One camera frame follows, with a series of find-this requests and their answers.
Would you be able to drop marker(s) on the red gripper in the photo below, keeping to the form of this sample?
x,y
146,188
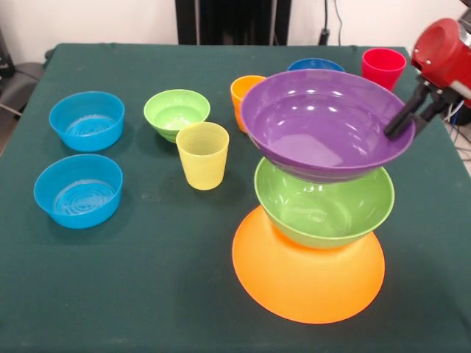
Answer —
x,y
445,55

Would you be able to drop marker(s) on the purple bowl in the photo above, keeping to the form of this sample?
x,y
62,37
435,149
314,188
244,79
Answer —
x,y
312,125

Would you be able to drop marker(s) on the large green bowl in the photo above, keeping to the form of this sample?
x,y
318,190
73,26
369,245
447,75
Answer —
x,y
324,213

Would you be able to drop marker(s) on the orange cup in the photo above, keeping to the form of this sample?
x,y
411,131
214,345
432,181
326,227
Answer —
x,y
238,99

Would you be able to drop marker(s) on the large orange bowl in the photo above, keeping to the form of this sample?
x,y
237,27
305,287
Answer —
x,y
309,279

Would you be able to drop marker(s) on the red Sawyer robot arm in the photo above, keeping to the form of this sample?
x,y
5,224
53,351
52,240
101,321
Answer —
x,y
465,18

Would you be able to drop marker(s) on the red cup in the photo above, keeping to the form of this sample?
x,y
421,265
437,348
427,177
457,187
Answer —
x,y
382,64

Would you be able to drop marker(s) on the dark blue bowl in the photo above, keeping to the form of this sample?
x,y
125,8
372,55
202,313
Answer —
x,y
312,64

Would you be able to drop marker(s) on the yellow cup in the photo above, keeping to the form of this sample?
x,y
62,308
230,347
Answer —
x,y
202,162

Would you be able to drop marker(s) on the small green bowl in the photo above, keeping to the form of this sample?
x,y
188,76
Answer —
x,y
176,114

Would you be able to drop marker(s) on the light blue bowl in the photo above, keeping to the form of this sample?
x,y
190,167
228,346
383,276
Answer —
x,y
87,123
78,195

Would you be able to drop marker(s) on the dark green tablecloth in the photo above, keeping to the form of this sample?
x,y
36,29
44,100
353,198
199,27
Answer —
x,y
110,276

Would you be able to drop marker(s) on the black office chair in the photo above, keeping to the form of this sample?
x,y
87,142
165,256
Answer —
x,y
25,79

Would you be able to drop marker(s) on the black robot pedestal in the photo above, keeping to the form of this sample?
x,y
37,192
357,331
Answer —
x,y
235,14

